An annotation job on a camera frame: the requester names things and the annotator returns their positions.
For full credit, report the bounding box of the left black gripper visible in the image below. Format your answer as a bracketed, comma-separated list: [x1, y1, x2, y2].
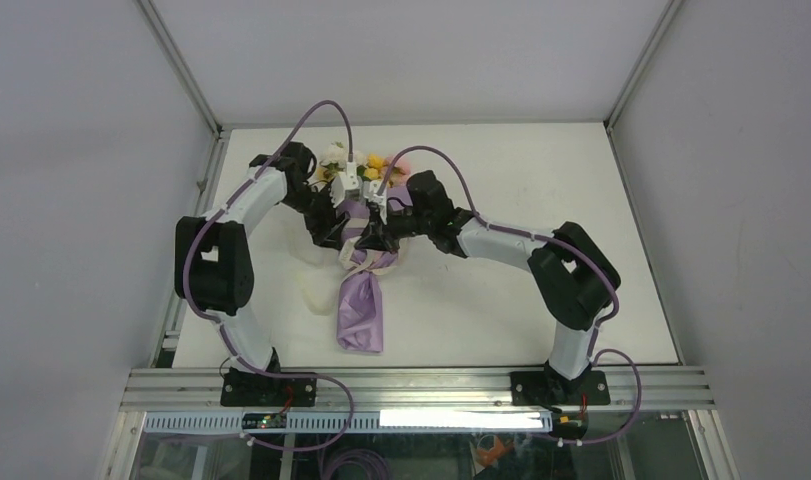
[279, 181, 349, 249]

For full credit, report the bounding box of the aluminium front rail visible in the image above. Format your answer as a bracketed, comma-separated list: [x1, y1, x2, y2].
[120, 365, 716, 412]

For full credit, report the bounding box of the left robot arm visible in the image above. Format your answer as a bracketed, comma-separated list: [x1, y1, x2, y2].
[174, 141, 347, 406]

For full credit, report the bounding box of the purple cable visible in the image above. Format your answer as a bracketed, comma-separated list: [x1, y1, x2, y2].
[181, 99, 358, 454]
[377, 145, 645, 446]

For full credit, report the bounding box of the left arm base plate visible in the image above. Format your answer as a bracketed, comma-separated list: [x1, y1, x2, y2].
[220, 368, 317, 407]

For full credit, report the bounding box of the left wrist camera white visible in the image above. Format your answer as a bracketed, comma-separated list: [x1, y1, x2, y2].
[330, 170, 363, 208]

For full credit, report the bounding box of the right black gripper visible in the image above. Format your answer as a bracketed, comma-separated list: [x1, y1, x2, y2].
[353, 202, 433, 256]

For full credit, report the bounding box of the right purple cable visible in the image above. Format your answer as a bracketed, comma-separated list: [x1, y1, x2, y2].
[377, 145, 645, 446]

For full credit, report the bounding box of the cream ribbon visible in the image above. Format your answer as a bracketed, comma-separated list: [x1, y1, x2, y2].
[298, 225, 396, 314]

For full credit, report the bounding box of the white fake flower stem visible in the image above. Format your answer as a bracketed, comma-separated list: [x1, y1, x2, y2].
[318, 142, 367, 171]

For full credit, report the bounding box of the pink purple wrapping paper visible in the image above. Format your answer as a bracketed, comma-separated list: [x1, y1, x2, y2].
[336, 201, 401, 354]

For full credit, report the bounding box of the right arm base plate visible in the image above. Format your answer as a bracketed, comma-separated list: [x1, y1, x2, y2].
[509, 366, 611, 407]

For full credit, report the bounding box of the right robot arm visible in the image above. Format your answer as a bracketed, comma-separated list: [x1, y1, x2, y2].
[355, 171, 621, 405]

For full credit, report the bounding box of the pink fake flower stem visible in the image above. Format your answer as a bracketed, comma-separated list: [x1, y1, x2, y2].
[382, 155, 411, 188]

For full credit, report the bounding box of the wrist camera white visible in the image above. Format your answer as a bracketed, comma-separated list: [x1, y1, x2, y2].
[361, 180, 388, 224]
[330, 170, 363, 208]

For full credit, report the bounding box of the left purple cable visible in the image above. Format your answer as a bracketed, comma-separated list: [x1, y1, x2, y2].
[181, 99, 358, 454]

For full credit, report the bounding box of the white led light bar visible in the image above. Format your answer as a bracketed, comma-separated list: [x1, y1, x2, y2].
[379, 410, 513, 429]

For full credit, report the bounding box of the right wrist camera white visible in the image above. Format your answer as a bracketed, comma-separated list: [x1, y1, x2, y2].
[361, 180, 388, 224]

